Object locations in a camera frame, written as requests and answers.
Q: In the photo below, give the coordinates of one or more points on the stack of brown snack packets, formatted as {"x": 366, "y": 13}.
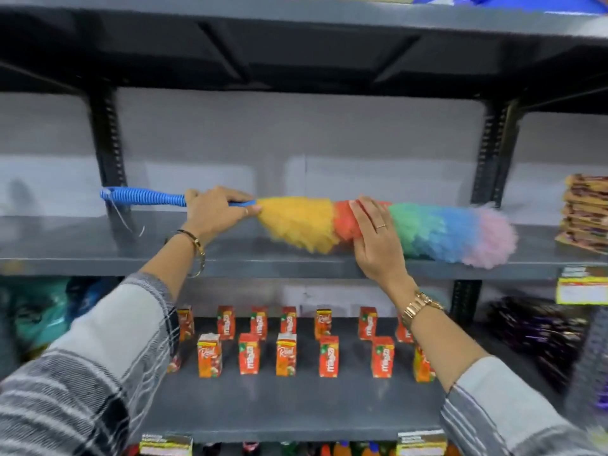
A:
{"x": 586, "y": 213}

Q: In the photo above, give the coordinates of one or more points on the person's right forearm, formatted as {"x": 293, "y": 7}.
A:
{"x": 456, "y": 351}

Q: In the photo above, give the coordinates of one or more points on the dark grey metal shelving rack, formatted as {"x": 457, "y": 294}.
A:
{"x": 285, "y": 263}

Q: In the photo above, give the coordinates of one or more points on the row of drink bottles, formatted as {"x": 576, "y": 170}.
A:
{"x": 332, "y": 450}

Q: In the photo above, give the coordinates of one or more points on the gold wrist watch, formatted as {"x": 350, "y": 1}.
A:
{"x": 418, "y": 306}

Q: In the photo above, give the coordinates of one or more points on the teal plastic bag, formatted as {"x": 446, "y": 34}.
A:
{"x": 40, "y": 313}

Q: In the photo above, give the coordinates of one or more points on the pile of purple packets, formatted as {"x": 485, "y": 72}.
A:
{"x": 541, "y": 337}

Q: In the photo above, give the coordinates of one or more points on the rows of orange juice cartons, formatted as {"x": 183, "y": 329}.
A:
{"x": 285, "y": 356}

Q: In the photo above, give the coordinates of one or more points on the person's right fingers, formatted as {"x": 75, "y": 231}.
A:
{"x": 370, "y": 213}

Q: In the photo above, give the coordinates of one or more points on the person's left hand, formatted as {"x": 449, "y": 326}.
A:
{"x": 209, "y": 216}

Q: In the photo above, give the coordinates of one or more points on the person's right hand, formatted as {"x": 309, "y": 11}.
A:
{"x": 380, "y": 251}

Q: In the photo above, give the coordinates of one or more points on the person's left fingers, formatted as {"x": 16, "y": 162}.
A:
{"x": 237, "y": 201}

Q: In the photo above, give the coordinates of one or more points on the gold and black bangle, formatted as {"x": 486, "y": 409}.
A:
{"x": 194, "y": 237}

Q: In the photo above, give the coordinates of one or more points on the yellow shelf price label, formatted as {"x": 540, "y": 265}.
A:
{"x": 422, "y": 444}
{"x": 582, "y": 289}
{"x": 166, "y": 446}

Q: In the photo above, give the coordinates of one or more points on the blue plastic sheet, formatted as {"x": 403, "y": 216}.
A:
{"x": 522, "y": 2}

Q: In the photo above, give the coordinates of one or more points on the person's left forearm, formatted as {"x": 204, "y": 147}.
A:
{"x": 95, "y": 356}

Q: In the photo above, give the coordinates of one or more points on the blue plastic bag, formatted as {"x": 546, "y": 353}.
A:
{"x": 90, "y": 294}

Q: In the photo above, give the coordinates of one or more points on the thin gold bangle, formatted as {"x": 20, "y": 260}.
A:
{"x": 201, "y": 263}

